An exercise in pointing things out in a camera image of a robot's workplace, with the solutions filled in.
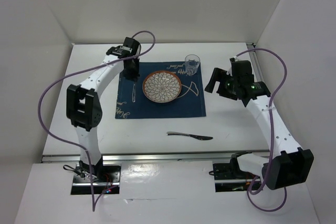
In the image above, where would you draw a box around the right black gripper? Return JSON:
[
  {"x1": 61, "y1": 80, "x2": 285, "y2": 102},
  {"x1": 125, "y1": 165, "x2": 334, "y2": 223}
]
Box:
[{"x1": 204, "y1": 67, "x2": 239, "y2": 101}]

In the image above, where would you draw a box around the clear drinking glass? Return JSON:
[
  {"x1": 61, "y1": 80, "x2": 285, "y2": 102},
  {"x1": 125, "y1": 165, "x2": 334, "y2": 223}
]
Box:
[{"x1": 185, "y1": 54, "x2": 200, "y2": 76}]

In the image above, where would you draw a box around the silver fork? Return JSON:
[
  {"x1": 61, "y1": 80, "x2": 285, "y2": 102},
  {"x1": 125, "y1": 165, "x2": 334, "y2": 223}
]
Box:
[{"x1": 132, "y1": 81, "x2": 136, "y2": 103}]

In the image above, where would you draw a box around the floral ceramic plate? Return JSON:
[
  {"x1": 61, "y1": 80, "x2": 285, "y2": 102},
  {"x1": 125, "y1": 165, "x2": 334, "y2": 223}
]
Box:
[{"x1": 142, "y1": 70, "x2": 182, "y2": 103}]

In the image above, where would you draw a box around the blue fish placemat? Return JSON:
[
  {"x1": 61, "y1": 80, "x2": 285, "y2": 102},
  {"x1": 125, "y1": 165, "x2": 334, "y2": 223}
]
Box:
[{"x1": 115, "y1": 61, "x2": 206, "y2": 119}]

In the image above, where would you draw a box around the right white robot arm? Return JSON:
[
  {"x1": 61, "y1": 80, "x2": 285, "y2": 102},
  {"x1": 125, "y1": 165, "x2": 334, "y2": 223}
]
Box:
[{"x1": 205, "y1": 59, "x2": 314, "y2": 190}]

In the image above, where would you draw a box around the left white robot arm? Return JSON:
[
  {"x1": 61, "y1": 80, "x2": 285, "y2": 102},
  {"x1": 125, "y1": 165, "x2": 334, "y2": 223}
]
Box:
[{"x1": 66, "y1": 37, "x2": 141, "y2": 182}]

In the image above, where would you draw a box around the silver table knife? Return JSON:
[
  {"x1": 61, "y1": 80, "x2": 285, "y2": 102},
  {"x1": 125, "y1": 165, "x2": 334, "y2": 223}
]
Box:
[{"x1": 166, "y1": 132, "x2": 213, "y2": 141}]

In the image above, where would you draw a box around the aluminium right side rail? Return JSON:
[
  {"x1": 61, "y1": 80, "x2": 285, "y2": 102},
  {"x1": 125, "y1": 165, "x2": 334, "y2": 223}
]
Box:
[{"x1": 248, "y1": 51, "x2": 264, "y2": 81}]

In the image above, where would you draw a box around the aluminium rail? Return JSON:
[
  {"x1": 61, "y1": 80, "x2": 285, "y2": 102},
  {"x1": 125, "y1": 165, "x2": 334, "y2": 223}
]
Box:
[
  {"x1": 248, "y1": 51, "x2": 264, "y2": 81},
  {"x1": 40, "y1": 151, "x2": 272, "y2": 164}
]

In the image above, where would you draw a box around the aluminium front rail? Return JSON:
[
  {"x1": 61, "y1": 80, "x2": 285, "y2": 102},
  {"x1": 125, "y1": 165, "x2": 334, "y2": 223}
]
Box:
[{"x1": 40, "y1": 151, "x2": 272, "y2": 164}]

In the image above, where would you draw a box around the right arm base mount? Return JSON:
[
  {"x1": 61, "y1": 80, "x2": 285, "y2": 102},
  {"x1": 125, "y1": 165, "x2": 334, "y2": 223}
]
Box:
[{"x1": 208, "y1": 152, "x2": 255, "y2": 193}]

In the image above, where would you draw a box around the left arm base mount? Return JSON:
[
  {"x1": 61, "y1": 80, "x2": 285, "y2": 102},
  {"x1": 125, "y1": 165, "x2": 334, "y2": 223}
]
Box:
[{"x1": 63, "y1": 164, "x2": 121, "y2": 195}]

